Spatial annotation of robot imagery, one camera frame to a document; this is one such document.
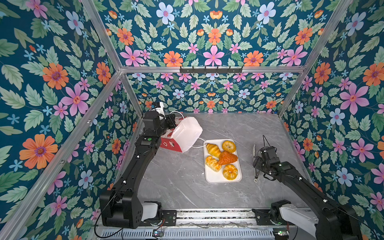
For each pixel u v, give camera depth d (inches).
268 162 25.7
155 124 22.6
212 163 34.8
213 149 37.3
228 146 38.8
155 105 26.0
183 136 41.1
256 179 33.8
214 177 34.4
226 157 34.8
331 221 15.3
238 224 28.3
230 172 34.1
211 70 35.9
